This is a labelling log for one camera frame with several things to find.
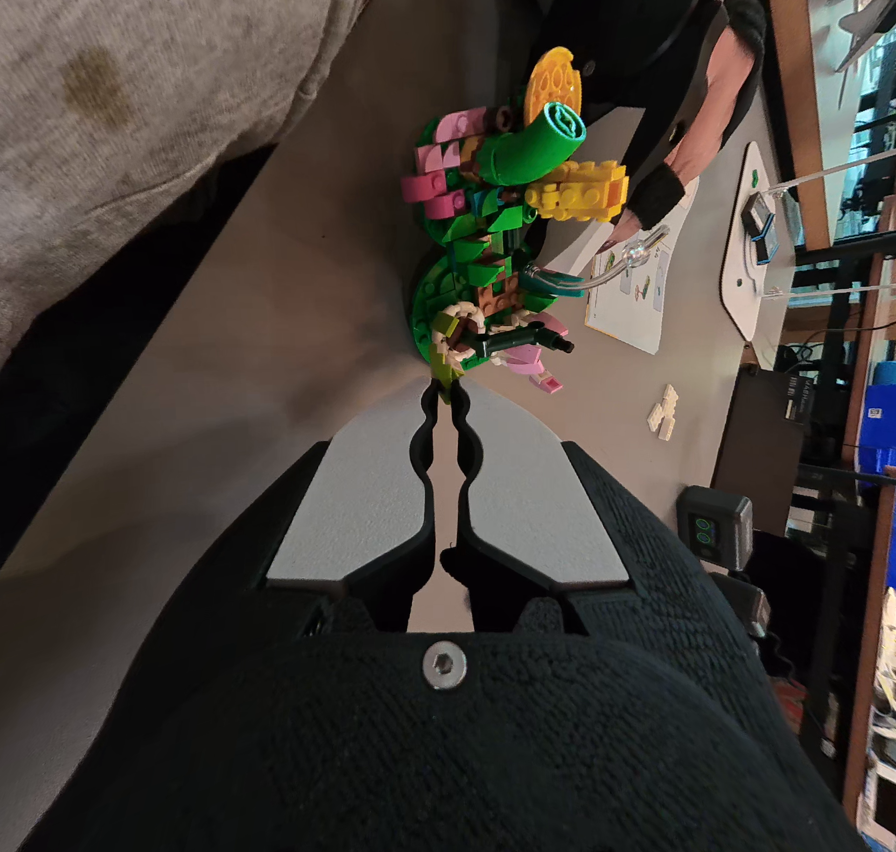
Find clear acrylic rod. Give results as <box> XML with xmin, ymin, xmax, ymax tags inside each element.
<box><xmin>763</xmin><ymin>281</ymin><xmax>896</xmax><ymax>301</ymax></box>
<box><xmin>770</xmin><ymin>151</ymin><xmax>896</xmax><ymax>200</ymax></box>

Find white lego pieces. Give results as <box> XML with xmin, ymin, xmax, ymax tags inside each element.
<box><xmin>647</xmin><ymin>383</ymin><xmax>680</xmax><ymax>441</ymax></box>

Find colourful lego flower model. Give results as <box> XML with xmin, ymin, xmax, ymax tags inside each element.
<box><xmin>400</xmin><ymin>46</ymin><xmax>674</xmax><ymax>397</ymax></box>

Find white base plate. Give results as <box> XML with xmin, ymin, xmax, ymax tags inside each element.
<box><xmin>720</xmin><ymin>141</ymin><xmax>799</xmax><ymax>342</ymax></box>

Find grey device with green display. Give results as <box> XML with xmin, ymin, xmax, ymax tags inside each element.
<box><xmin>675</xmin><ymin>486</ymin><xmax>754</xmax><ymax>573</ymax></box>

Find wooden board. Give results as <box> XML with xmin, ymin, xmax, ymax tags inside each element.
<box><xmin>763</xmin><ymin>0</ymin><xmax>853</xmax><ymax>251</ymax></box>

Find blue storage bin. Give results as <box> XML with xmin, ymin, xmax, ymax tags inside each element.
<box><xmin>857</xmin><ymin>383</ymin><xmax>896</xmax><ymax>475</ymax></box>

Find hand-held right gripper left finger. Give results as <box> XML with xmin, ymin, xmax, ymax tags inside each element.
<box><xmin>265</xmin><ymin>376</ymin><xmax>441</xmax><ymax>633</ymax></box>

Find another person's forearm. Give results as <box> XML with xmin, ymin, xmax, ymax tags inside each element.
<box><xmin>629</xmin><ymin>0</ymin><xmax>769</xmax><ymax>231</ymax></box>

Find lego instruction booklet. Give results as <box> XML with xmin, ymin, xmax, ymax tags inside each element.
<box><xmin>584</xmin><ymin>225</ymin><xmax>676</xmax><ymax>356</ymax></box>

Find small black blue device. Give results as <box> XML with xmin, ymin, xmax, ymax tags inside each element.
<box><xmin>741</xmin><ymin>192</ymin><xmax>779</xmax><ymax>265</ymax></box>

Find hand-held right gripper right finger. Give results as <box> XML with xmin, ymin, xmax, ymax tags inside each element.
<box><xmin>440</xmin><ymin>379</ymin><xmax>631</xmax><ymax>635</ymax></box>

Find black box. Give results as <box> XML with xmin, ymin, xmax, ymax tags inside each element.
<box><xmin>710</xmin><ymin>365</ymin><xmax>807</xmax><ymax>539</ymax></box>

